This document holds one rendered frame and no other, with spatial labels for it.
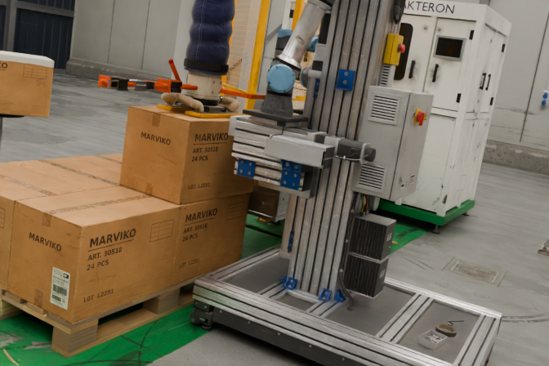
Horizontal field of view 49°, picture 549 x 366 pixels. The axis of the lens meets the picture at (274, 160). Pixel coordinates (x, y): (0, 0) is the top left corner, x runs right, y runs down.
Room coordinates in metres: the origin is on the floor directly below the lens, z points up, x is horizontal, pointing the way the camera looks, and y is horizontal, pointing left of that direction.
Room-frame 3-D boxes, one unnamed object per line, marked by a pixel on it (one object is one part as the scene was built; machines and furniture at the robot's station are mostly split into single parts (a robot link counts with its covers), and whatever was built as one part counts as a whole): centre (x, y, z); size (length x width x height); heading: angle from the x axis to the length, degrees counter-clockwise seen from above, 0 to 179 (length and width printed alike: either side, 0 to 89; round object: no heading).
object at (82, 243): (2.99, 0.83, 0.34); 1.20 x 1.00 x 0.40; 151
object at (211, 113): (3.06, 0.33, 0.97); 0.34 x 0.10 x 0.05; 148
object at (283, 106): (2.74, 0.02, 1.09); 0.15 x 0.15 x 0.10
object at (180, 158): (3.11, 0.42, 0.74); 0.60 x 0.40 x 0.40; 148
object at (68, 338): (2.99, 0.83, 0.07); 1.20 x 1.00 x 0.14; 151
